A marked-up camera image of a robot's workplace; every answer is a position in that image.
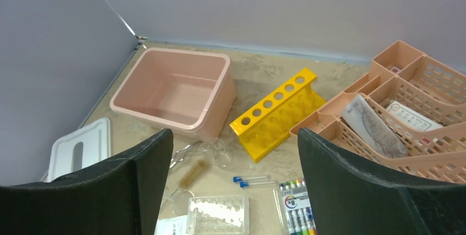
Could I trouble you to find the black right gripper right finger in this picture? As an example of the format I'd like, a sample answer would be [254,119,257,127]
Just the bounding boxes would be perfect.
[297,128,465,234]

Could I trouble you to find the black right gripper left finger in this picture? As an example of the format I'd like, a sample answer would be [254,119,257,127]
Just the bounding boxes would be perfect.
[1,128,174,234]

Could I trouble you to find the metal crucible tongs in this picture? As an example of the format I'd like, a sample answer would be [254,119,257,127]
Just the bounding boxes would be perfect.
[169,141,202,169]

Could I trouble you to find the brown test tube brush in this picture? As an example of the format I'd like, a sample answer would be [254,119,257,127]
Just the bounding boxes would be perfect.
[171,159,210,195]

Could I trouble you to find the marker pen pack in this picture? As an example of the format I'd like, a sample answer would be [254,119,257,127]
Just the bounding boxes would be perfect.
[278,178,318,234]

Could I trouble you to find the clear plastic funnel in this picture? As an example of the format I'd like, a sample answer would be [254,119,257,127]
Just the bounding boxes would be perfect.
[160,189,195,216]

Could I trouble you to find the white bin lid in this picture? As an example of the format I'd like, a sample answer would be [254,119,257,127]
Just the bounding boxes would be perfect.
[46,117,112,182]

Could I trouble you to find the small white plastic bag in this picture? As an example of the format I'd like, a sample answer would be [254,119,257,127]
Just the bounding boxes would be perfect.
[154,215,187,235]

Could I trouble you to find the glass stirring rod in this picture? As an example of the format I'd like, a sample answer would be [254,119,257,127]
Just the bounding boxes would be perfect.
[273,189,287,234]

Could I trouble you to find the plastic bag in organizer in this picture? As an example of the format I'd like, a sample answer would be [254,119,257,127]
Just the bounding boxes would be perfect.
[341,94,409,159]

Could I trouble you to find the clear glass beaker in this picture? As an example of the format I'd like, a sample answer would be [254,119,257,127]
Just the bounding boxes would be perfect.
[201,138,232,169]

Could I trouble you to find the clear well plate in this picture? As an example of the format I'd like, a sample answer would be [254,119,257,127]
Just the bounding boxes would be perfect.
[186,195,250,234]

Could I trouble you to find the white paper card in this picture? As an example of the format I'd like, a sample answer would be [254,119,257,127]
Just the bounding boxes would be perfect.
[385,100,443,132]

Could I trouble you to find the blue capped test tube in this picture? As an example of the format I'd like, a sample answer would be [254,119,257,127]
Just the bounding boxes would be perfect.
[232,175,270,183]
[240,181,277,188]

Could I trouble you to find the pink plastic desk organizer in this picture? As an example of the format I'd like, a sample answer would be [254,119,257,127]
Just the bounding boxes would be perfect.
[290,41,465,184]

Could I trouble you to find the yellow test tube rack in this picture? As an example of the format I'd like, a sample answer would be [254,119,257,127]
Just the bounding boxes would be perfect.
[230,68,326,163]

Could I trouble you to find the pink plastic bin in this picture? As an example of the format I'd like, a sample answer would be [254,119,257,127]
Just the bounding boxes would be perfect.
[109,47,236,141]

